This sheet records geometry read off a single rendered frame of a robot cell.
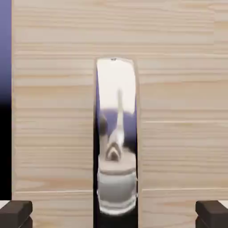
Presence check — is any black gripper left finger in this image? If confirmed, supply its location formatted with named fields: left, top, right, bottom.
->
left=0, top=200, right=33, bottom=228

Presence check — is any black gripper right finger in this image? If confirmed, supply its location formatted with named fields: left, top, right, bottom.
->
left=195, top=200, right=228, bottom=228

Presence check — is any light wood cabinet door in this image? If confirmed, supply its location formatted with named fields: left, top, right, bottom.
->
left=12, top=0, right=215, bottom=228

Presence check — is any light wood cabinet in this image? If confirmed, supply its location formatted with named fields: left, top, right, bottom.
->
left=11, top=0, right=228, bottom=228

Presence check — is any curved shiny metal handle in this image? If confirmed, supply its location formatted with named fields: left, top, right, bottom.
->
left=93, top=57, right=139, bottom=228

